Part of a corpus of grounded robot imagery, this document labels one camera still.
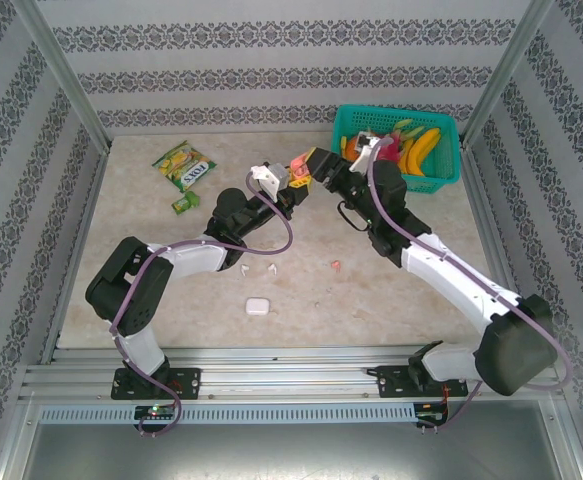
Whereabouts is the aluminium frame side rail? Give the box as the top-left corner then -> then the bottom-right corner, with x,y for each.
462,141 -> 540,361
39,146 -> 110,366

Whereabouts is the yellow toy banana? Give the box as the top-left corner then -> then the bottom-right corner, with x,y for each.
394,127 -> 443,178

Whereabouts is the left small circuit board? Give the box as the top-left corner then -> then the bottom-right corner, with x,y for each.
134,404 -> 178,421

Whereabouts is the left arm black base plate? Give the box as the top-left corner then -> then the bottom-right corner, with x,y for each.
111,366 -> 203,402

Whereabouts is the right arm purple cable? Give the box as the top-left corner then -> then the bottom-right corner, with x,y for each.
367,137 -> 575,434

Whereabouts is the teal plastic basket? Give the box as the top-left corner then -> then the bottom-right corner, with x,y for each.
330,103 -> 462,196

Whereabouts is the orange toy fruit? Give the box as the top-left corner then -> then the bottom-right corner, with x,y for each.
343,133 -> 368,162

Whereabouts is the pink earbud charging case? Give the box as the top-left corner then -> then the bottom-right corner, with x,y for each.
290,154 -> 315,177

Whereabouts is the small green candy packet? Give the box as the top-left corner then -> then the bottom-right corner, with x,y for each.
170,191 -> 202,217

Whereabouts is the aluminium frame post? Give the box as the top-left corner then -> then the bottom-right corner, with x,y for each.
460,0 -> 557,146
9,0 -> 114,151

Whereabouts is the grey metal panel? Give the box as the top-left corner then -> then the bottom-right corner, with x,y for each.
20,424 -> 583,480

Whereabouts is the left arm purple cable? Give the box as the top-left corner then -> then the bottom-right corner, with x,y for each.
109,169 -> 295,438

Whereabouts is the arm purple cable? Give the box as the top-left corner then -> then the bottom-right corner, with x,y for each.
109,169 -> 295,438
367,137 -> 575,434

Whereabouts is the right small circuit board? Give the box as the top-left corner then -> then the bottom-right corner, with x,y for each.
416,401 -> 450,424

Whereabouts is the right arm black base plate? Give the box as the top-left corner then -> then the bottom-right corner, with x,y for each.
374,364 -> 468,400

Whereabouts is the green snack bag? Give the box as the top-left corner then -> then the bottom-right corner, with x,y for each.
151,140 -> 219,194

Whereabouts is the slotted grey cable duct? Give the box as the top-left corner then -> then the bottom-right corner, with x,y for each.
37,403 -> 418,426

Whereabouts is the aluminium mounting rail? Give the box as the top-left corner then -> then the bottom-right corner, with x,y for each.
18,343 -> 557,403

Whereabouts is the small circuit board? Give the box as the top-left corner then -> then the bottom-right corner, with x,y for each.
416,401 -> 450,424
134,404 -> 178,421

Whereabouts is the right gripper thin black wire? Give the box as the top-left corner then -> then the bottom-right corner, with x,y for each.
336,200 -> 370,233

